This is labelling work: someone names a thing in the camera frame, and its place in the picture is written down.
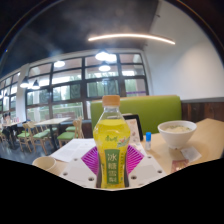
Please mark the cream paper cup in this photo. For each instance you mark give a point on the cream paper cup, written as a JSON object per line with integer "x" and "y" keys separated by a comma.
{"x": 45, "y": 163}

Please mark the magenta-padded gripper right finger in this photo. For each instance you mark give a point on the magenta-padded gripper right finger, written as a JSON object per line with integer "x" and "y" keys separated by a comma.
{"x": 148, "y": 170}

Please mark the large gridded window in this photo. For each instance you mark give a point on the large gridded window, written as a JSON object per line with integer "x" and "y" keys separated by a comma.
{"x": 66, "y": 91}

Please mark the small blue-capped white bottle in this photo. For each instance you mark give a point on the small blue-capped white bottle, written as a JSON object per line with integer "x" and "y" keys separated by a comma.
{"x": 148, "y": 141}

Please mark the white ceramic bowl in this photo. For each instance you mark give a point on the white ceramic bowl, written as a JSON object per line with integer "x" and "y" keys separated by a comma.
{"x": 176, "y": 135}

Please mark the pendant lamp group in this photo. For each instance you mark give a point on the pendant lamp group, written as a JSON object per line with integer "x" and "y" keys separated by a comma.
{"x": 102, "y": 56}

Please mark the wooden green-seated chair group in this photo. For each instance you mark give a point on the wooden green-seated chair group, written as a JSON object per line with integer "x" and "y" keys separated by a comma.
{"x": 40, "y": 135}

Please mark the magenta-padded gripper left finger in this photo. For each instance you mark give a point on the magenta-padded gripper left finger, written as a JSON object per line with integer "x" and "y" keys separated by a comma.
{"x": 78, "y": 170}

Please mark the yellow drink bottle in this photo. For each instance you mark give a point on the yellow drink bottle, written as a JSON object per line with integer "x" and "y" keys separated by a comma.
{"x": 111, "y": 143}

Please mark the reddish sachet packet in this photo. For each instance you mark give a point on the reddish sachet packet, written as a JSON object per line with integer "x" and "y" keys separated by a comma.
{"x": 180, "y": 165}

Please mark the white sachet packet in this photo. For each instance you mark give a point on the white sachet packet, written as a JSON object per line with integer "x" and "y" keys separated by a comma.
{"x": 191, "y": 154}

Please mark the curved ceiling light strip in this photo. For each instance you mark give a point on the curved ceiling light strip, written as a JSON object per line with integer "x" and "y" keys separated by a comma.
{"x": 133, "y": 36}

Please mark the light wooden dining table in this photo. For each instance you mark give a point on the light wooden dining table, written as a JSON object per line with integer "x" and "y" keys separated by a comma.
{"x": 53, "y": 121}

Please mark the white paper sheets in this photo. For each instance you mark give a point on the white paper sheets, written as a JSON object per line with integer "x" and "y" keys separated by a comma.
{"x": 73, "y": 149}

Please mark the green upholstered bench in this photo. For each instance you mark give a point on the green upholstered bench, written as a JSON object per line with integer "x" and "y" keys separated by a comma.
{"x": 153, "y": 111}

